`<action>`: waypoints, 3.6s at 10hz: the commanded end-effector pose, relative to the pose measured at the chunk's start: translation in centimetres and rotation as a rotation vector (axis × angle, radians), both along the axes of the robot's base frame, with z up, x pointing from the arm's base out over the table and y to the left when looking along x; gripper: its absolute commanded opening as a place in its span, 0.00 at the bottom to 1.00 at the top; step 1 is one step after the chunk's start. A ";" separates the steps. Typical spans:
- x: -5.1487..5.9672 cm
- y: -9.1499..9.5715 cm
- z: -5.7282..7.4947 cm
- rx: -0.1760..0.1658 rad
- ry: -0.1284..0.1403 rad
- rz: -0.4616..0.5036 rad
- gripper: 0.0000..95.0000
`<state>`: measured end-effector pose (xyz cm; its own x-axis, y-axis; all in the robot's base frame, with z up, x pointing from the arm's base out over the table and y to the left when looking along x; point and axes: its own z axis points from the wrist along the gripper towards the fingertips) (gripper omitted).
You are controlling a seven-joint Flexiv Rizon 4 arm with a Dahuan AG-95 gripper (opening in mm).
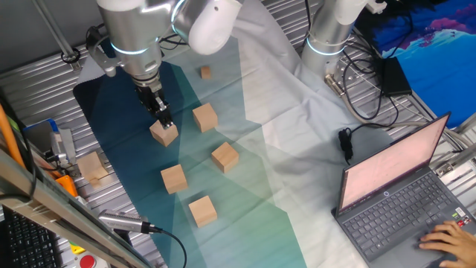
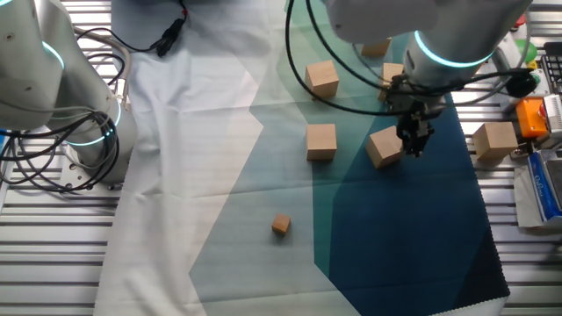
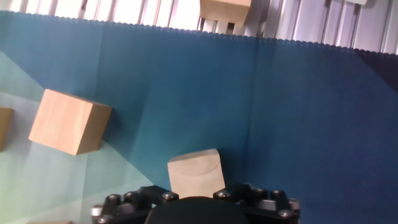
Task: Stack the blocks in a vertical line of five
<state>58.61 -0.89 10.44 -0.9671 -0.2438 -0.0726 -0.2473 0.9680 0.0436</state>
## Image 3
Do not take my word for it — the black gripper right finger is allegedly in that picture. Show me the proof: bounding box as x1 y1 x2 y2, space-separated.
213 182 301 224

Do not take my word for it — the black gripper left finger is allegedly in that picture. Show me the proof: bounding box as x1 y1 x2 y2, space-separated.
90 185 180 224

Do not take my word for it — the light wooden cube block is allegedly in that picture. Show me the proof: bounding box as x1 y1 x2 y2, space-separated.
28 88 113 156
167 148 226 199
26 220 73 224
199 0 252 25
0 106 14 153

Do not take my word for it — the blue green white tablecloth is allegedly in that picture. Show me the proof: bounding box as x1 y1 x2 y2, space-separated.
0 10 398 224

